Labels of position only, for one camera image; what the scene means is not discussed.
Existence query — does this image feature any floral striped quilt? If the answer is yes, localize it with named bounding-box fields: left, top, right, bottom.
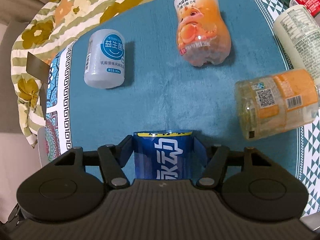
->
left=10, top=0, right=213, bottom=149

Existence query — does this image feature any orange label clear bottle cup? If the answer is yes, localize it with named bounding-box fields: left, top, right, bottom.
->
left=235, top=69, right=319, bottom=140

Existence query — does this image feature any white board under mat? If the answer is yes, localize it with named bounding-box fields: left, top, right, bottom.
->
left=37, top=127, right=49, bottom=167

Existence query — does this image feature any teal patterned cloth mat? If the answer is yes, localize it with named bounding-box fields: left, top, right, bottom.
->
left=44, top=0, right=320, bottom=217

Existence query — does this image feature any orange cartoon bottle cup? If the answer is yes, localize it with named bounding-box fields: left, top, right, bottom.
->
left=174, top=0, right=231, bottom=67

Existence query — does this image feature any white blue label bottle cup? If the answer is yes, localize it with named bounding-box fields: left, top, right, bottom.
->
left=84, top=29, right=125, bottom=89

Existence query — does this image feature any pale green label bottle cup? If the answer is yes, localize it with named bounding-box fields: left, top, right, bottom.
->
left=273, top=5, right=319, bottom=87

